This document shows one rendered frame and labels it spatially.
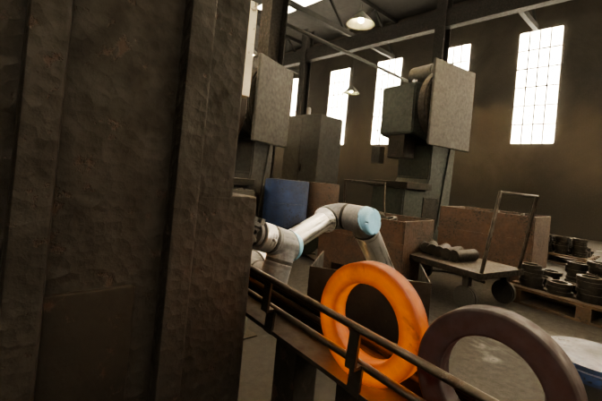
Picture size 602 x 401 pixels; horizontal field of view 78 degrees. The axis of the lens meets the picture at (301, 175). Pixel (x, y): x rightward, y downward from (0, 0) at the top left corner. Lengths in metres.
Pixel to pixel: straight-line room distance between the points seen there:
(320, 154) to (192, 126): 5.51
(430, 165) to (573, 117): 7.02
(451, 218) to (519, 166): 8.31
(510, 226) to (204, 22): 4.28
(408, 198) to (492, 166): 7.39
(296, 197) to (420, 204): 2.46
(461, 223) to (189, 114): 4.38
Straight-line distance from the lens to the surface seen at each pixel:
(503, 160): 13.15
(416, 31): 10.82
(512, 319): 0.52
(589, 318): 3.76
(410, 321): 0.57
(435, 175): 6.58
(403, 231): 3.38
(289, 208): 4.58
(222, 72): 0.69
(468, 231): 4.77
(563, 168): 12.73
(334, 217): 1.61
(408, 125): 6.17
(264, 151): 5.32
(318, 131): 6.09
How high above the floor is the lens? 0.91
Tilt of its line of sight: level
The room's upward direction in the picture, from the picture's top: 5 degrees clockwise
